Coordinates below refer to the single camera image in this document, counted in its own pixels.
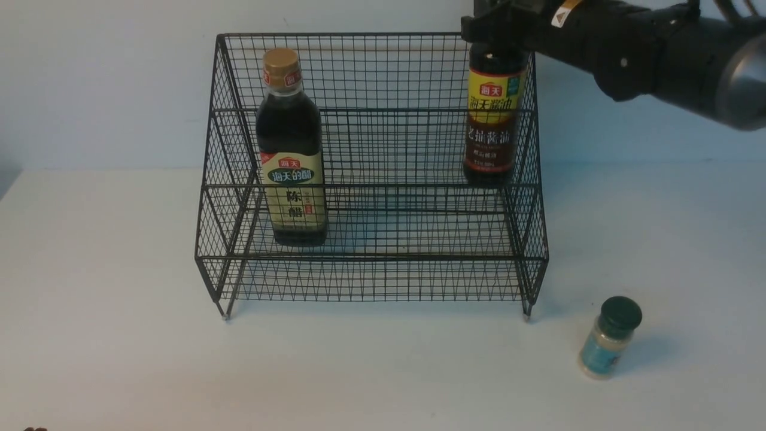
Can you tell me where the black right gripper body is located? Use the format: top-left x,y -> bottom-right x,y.
461,1 -> 560,57

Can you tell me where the soy sauce bottle red cap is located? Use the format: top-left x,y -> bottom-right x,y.
463,43 -> 528,188

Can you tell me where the dark vinegar bottle gold cap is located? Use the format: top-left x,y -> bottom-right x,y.
255,47 -> 329,247

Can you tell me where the small spice jar green lid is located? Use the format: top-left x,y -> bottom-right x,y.
577,296 -> 643,380

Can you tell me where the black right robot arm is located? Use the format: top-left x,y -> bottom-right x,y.
460,1 -> 765,132

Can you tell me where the black wire mesh shelf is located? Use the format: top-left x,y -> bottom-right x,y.
194,32 -> 549,320

